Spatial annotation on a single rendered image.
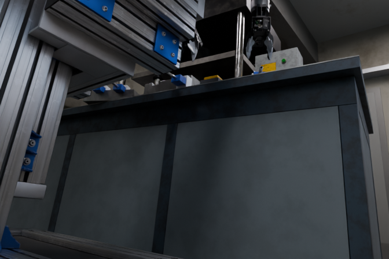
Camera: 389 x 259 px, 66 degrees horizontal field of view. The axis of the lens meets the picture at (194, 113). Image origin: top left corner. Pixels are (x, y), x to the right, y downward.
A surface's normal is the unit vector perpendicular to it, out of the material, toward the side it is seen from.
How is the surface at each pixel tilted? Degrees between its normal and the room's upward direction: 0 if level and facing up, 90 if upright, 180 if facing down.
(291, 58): 90
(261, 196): 90
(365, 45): 90
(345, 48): 90
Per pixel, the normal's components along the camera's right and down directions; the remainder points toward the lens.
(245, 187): -0.53, -0.32
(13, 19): 0.79, -0.14
